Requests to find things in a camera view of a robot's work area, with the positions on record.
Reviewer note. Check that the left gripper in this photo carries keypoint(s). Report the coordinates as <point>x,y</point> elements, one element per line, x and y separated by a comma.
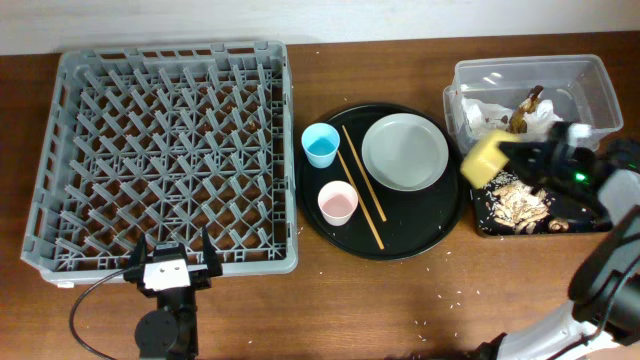
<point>213,265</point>

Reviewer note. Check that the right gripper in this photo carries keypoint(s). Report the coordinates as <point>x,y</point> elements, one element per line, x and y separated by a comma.
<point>550,167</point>

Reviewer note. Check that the gold foil wrapper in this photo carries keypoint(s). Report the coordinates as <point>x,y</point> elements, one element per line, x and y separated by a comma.
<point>517,123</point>

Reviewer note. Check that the yellow bowl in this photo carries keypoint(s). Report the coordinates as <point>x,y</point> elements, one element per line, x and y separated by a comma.
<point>485,160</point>

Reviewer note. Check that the food scraps pile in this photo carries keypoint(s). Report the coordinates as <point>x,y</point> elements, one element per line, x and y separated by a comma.
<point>511,203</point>

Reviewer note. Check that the white napkin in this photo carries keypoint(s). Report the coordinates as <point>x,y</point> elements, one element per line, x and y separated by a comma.
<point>482,117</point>

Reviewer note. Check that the grey round plate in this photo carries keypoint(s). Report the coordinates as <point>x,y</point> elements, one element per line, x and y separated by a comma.
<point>405,152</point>

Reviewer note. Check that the wooden chopstick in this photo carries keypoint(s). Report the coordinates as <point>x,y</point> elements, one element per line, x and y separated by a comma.
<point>364,175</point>
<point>361,203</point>

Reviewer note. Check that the pink plastic cup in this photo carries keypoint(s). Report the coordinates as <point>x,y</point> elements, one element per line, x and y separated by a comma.
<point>337,201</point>

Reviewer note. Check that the light blue plastic cup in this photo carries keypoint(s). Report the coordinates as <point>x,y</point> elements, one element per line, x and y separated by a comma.
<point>320,142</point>

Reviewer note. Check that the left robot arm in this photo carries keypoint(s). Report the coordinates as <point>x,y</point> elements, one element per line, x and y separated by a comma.
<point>170,331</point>

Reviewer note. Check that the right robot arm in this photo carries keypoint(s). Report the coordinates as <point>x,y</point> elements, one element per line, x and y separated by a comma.
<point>602,310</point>

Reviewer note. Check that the clear plastic waste bin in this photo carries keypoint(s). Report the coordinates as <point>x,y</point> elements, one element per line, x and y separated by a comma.
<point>578,85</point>

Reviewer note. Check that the grey plastic dishwasher rack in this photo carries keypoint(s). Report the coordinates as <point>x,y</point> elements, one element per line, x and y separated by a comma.
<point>188,144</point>

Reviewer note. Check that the black rectangular tray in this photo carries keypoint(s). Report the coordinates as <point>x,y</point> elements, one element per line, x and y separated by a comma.
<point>579,219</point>

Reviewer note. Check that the round black serving tray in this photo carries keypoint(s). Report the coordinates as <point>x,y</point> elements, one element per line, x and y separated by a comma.
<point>416,221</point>

